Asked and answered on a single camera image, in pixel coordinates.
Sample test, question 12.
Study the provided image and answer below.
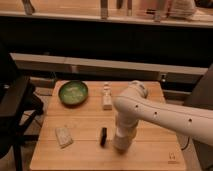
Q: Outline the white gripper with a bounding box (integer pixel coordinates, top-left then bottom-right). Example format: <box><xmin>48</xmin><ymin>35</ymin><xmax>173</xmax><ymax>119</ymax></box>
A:
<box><xmin>115</xmin><ymin>125</ymin><xmax>137</xmax><ymax>140</ymax></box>

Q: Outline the black cable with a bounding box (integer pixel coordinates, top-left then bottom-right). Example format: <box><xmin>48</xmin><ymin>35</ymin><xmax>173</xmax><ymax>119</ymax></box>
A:
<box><xmin>179</xmin><ymin>136</ymin><xmax>191</xmax><ymax>152</ymax></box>

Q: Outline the green bowl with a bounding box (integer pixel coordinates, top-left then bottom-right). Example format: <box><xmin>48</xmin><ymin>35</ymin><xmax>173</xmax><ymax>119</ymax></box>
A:
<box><xmin>58</xmin><ymin>80</ymin><xmax>88</xmax><ymax>106</ymax></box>

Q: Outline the black eraser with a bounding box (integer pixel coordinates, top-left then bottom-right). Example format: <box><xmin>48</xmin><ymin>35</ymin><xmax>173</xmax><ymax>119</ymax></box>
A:
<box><xmin>100</xmin><ymin>127</ymin><xmax>107</xmax><ymax>147</ymax></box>

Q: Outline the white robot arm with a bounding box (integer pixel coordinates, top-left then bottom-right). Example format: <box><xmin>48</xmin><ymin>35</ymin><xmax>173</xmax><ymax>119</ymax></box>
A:
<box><xmin>114</xmin><ymin>81</ymin><xmax>213</xmax><ymax>150</ymax></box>

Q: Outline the black office chair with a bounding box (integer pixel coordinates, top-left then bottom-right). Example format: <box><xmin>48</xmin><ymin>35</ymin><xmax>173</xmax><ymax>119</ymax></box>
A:
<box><xmin>0</xmin><ymin>44</ymin><xmax>44</xmax><ymax>171</ymax></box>

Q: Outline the long white bench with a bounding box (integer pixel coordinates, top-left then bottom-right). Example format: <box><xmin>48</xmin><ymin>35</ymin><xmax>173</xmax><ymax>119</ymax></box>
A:
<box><xmin>11</xmin><ymin>53</ymin><xmax>207</xmax><ymax>84</ymax></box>

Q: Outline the white plastic bottle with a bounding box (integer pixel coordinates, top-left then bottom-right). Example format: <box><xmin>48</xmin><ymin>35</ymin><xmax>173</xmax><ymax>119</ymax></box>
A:
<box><xmin>102</xmin><ymin>82</ymin><xmax>112</xmax><ymax>110</ymax></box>

